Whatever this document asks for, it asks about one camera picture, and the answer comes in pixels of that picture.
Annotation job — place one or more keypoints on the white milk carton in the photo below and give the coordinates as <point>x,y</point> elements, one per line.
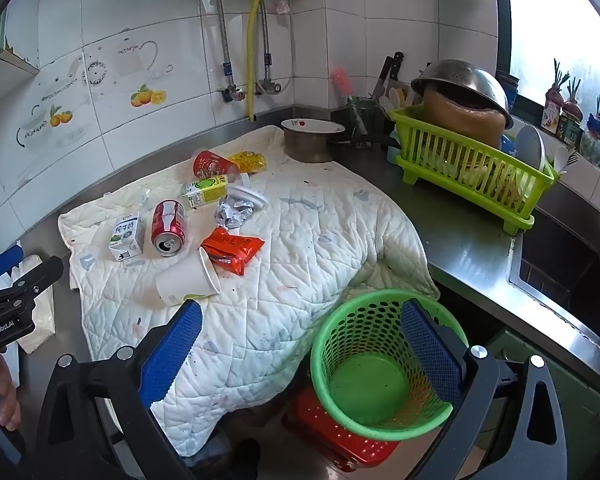
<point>126,237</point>

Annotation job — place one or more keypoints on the black shoe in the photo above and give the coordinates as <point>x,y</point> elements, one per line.
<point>246,457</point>

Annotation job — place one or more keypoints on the red plastic stool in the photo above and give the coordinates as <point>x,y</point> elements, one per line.
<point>325,435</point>

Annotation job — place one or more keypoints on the metal colander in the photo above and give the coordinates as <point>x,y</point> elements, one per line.
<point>460,77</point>

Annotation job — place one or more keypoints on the window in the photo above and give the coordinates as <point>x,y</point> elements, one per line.
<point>545,20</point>

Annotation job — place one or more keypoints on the green wall cabinet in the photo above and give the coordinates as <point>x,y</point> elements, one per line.
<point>0,55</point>

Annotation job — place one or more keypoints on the red plastic cup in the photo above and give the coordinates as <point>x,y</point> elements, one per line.
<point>212,162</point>

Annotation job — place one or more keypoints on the green plastic waste basket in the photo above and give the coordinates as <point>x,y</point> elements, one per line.
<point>367,385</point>

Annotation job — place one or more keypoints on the green base cabinet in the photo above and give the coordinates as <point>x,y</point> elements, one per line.
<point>555,400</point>

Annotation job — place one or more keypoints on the foil ball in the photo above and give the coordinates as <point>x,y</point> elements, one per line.
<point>232,212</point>

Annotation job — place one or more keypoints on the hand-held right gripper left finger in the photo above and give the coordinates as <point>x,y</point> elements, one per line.
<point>172,355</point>

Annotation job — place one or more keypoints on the steel sink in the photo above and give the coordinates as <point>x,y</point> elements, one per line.
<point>565,270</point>

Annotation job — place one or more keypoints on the white plastic spoon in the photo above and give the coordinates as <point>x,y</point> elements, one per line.
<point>561,157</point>

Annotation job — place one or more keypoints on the green plastic dish rack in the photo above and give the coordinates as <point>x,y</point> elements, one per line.
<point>445,160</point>

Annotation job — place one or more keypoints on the clear plastic bag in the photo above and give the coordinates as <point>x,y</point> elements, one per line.
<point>212,455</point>

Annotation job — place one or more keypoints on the metal pot with lid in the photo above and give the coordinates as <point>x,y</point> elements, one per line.
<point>307,147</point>

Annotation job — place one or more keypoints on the white cloth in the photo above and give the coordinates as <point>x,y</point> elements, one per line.
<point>40,320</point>

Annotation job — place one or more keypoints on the white quilted blanket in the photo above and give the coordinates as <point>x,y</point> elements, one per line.
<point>305,260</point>

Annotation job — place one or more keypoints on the red soda can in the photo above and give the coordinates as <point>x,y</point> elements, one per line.
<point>169,225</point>

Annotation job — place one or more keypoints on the white plastic lid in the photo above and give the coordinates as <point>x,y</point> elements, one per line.
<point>245,192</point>

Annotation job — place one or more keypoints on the sprouting onion jar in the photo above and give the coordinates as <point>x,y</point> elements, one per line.
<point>594,137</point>
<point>554,102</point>
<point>571,115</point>

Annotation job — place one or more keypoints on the person's left hand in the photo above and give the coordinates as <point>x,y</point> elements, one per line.
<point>5,400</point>

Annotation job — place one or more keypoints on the orange snack packet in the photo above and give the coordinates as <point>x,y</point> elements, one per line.
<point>232,250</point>

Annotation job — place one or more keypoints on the white bowl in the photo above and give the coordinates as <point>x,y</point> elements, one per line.
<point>530,145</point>

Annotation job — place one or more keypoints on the yellow plastic wrapper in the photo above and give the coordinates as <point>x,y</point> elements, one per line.
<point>250,161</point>

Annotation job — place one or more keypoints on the pink bottle brush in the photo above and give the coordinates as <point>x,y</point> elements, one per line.
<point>341,80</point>

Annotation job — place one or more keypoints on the green juice carton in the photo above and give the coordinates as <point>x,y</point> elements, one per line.
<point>205,191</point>

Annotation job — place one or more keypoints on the brown clay pot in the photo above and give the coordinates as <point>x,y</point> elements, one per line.
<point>460,115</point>

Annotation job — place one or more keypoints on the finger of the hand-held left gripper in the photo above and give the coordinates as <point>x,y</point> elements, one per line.
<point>40,272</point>
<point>2,260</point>

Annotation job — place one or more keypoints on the white paper cup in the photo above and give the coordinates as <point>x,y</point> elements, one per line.
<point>187,277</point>

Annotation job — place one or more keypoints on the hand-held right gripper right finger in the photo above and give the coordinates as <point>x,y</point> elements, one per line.
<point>430,350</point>

